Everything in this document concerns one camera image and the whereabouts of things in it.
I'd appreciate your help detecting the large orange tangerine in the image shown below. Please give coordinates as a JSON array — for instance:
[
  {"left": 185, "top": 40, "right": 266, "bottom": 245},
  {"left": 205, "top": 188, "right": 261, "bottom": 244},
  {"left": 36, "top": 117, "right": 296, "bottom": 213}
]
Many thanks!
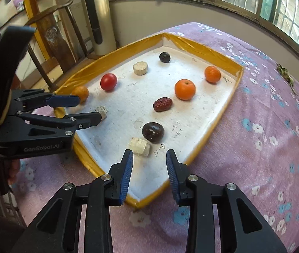
[{"left": 174, "top": 79, "right": 196, "bottom": 101}]

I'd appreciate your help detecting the yellow wooden shelf frame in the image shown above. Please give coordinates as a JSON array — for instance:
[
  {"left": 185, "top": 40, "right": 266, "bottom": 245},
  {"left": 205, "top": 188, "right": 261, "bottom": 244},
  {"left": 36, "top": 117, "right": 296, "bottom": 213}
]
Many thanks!
[{"left": 22, "top": 0, "right": 46, "bottom": 48}]

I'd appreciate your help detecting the small orange kumquat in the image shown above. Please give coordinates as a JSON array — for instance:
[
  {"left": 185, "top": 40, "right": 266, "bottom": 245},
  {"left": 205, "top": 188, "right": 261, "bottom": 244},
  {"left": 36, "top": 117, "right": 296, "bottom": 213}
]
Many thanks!
[{"left": 72, "top": 86, "right": 90, "bottom": 103}]

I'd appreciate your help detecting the dark brown round fruit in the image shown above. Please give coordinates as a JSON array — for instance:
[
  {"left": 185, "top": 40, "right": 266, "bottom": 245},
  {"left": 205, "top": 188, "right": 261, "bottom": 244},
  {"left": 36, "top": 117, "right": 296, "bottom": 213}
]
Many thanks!
[{"left": 142, "top": 122, "right": 165, "bottom": 143}]

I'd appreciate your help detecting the purple floral tablecloth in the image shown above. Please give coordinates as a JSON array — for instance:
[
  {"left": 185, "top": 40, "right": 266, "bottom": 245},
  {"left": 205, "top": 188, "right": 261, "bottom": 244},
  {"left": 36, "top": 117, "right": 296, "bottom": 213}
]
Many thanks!
[{"left": 7, "top": 22, "right": 299, "bottom": 253}]

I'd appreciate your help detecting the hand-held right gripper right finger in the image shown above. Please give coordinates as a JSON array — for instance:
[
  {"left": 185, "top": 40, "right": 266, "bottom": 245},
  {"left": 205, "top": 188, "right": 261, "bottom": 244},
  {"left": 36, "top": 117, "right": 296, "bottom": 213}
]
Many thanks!
[{"left": 166, "top": 149, "right": 288, "bottom": 253}]

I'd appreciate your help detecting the green plant sprig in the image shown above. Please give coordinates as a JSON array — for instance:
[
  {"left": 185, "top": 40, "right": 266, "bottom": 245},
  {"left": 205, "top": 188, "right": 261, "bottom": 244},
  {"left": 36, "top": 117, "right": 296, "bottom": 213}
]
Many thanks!
[{"left": 276, "top": 64, "right": 299, "bottom": 95}]

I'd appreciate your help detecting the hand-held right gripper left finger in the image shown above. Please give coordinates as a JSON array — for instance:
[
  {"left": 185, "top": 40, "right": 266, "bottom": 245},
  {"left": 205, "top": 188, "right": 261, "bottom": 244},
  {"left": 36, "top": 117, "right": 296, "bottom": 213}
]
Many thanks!
[{"left": 12, "top": 149, "right": 134, "bottom": 253}]

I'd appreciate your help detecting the red tomato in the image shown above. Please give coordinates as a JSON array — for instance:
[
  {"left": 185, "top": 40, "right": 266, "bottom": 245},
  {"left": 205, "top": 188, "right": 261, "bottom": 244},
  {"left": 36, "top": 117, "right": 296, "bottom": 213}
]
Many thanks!
[{"left": 100, "top": 73, "right": 118, "bottom": 92}]

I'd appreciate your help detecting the red date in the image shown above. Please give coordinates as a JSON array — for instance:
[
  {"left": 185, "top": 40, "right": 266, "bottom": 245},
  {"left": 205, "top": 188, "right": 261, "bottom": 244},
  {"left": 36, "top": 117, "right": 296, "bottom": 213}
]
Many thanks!
[{"left": 153, "top": 97, "right": 173, "bottom": 112}]

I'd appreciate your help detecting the round cork disc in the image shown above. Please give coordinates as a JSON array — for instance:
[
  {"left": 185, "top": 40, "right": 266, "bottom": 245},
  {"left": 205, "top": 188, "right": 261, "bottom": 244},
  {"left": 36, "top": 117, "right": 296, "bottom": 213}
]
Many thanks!
[{"left": 133, "top": 61, "right": 149, "bottom": 75}]

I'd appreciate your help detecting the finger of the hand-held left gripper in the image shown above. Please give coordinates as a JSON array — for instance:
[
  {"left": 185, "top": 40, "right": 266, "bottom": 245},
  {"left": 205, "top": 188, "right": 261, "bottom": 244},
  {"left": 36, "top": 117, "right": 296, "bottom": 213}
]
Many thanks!
[
  {"left": 16, "top": 111, "right": 102, "bottom": 140},
  {"left": 12, "top": 89, "right": 81, "bottom": 111}
]

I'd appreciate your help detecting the cork cylinder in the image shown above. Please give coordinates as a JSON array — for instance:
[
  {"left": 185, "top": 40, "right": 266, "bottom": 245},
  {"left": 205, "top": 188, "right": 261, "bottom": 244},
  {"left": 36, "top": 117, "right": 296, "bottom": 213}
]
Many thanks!
[{"left": 128, "top": 137, "right": 150, "bottom": 157}]

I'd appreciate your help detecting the standing air conditioner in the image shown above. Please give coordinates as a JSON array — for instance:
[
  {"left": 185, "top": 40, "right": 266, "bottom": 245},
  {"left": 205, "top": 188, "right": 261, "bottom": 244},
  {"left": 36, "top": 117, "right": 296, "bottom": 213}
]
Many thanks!
[{"left": 79, "top": 0, "right": 117, "bottom": 57}]

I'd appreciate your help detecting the white foam tray yellow tape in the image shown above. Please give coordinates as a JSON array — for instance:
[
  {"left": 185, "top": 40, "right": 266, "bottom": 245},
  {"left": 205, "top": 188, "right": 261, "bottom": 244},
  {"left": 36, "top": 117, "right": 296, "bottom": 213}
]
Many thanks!
[{"left": 53, "top": 32, "right": 245, "bottom": 209}]

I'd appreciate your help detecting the dark wooden chair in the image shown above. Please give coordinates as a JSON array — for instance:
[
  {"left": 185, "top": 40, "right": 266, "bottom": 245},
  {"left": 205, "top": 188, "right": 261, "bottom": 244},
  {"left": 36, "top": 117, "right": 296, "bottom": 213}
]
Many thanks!
[{"left": 24, "top": 0, "right": 89, "bottom": 91}]

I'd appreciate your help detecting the small rough cork piece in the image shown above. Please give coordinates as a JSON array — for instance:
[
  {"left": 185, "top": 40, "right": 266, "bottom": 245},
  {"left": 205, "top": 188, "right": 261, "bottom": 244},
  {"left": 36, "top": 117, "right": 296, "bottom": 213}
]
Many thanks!
[{"left": 95, "top": 106, "right": 108, "bottom": 122}]

